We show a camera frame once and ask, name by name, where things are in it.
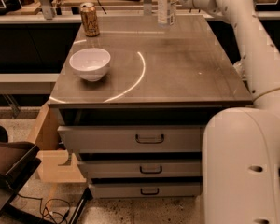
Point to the clear plastic water bottle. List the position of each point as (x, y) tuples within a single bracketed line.
[(166, 12)]

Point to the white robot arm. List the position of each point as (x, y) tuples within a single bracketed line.
[(241, 146)]

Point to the small clear bottle left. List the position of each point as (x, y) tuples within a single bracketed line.
[(239, 68)]

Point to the gold drink can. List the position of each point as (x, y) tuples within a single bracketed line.
[(89, 19)]

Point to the white bowl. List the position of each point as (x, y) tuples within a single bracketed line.
[(90, 64)]

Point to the grey drawer cabinet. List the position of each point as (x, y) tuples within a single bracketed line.
[(174, 76)]

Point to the top grey drawer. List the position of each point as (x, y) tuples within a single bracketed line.
[(131, 139)]

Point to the grey drawer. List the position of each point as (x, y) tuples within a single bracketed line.
[(131, 139), (140, 168), (145, 190)]

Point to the middle grey drawer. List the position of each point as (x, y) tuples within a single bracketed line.
[(140, 168)]

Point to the wooden box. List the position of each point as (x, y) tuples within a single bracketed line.
[(56, 164)]

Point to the bottom grey drawer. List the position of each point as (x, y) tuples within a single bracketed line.
[(145, 190)]

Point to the dark brown chair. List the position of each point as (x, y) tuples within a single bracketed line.
[(18, 162)]

